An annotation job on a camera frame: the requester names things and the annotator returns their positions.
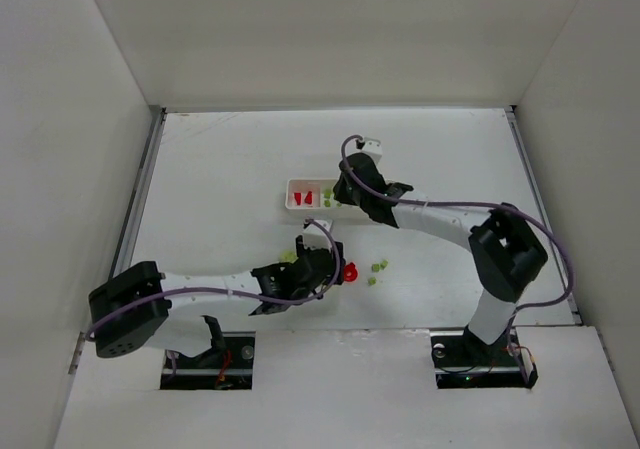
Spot green square lego plate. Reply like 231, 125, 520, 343
279, 251, 297, 263

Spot red round lego piece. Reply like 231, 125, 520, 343
343, 262, 359, 283

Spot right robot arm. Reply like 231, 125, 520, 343
333, 152, 548, 346

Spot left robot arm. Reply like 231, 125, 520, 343
85, 237, 345, 359

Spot white three-compartment tray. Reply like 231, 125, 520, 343
284, 178, 372, 224

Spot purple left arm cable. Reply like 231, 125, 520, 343
85, 218, 347, 343

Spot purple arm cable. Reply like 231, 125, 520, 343
85, 218, 347, 343
338, 135, 576, 315

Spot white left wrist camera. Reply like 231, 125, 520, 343
302, 218, 333, 250

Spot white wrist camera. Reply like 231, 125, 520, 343
302, 218, 333, 250
356, 137, 383, 164

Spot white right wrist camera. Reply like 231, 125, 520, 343
356, 137, 383, 164

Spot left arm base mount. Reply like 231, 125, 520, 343
159, 316, 256, 391

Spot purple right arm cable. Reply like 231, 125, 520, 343
338, 135, 576, 315

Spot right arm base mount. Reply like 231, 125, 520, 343
430, 323, 539, 389

